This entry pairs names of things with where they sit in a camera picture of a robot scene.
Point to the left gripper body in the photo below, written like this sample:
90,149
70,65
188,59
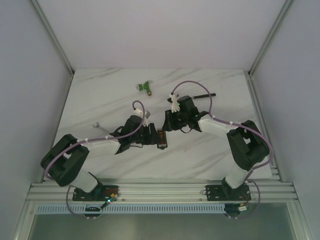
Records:
152,133

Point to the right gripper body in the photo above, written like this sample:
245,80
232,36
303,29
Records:
175,120

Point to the clear plastic fuse box cover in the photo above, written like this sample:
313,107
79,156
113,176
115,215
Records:
162,137

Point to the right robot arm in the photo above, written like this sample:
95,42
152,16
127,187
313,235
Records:
248,146

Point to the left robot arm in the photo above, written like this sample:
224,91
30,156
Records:
64,162

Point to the green spray gun toy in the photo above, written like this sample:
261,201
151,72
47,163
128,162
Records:
145,87

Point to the grey metal bolt tool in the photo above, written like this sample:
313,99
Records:
98,126

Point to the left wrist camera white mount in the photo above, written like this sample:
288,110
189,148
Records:
144,114

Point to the hammer with black handle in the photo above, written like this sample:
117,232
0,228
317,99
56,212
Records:
204,96

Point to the right aluminium frame post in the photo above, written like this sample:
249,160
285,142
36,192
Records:
271,36

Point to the aluminium frame post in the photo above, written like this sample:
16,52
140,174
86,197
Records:
271,36
53,38

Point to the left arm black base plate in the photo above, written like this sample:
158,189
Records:
99,194

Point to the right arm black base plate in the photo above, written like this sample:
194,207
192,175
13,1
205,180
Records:
222,193

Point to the aluminium front rail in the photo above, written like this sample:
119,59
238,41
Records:
162,191

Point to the slotted grey cable duct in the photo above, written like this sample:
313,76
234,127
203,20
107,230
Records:
175,208

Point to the left aluminium frame post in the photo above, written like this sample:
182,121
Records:
53,38

